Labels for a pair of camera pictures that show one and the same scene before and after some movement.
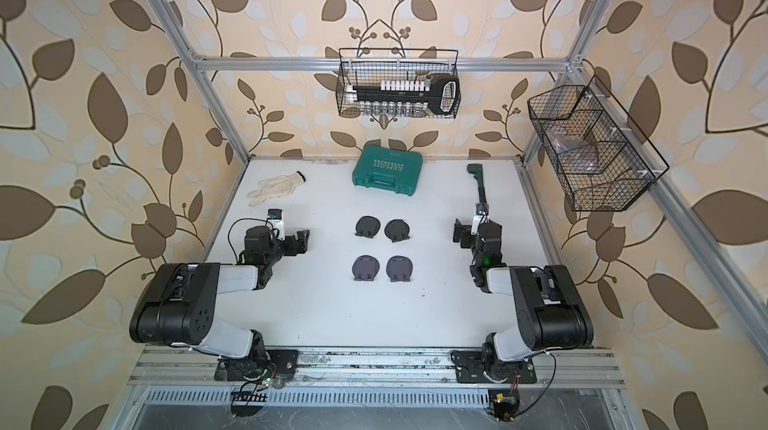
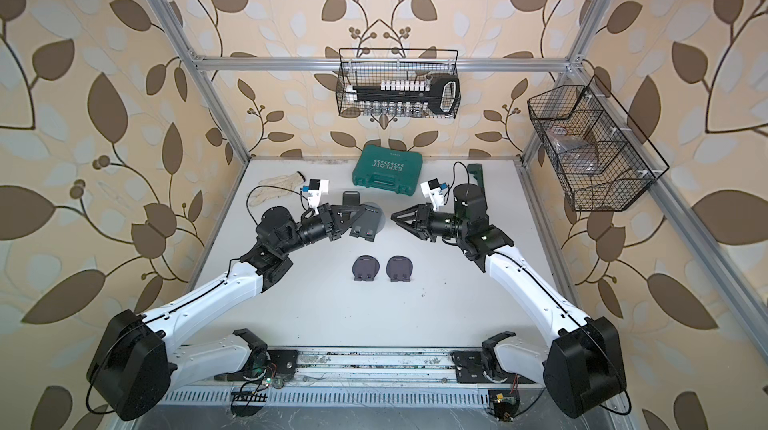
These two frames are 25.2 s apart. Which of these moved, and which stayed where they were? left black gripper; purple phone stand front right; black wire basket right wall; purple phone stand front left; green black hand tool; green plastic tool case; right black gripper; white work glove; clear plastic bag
Moved: left black gripper; right black gripper
Stayed: white work glove; black wire basket right wall; clear plastic bag; green black hand tool; purple phone stand front right; green plastic tool case; purple phone stand front left
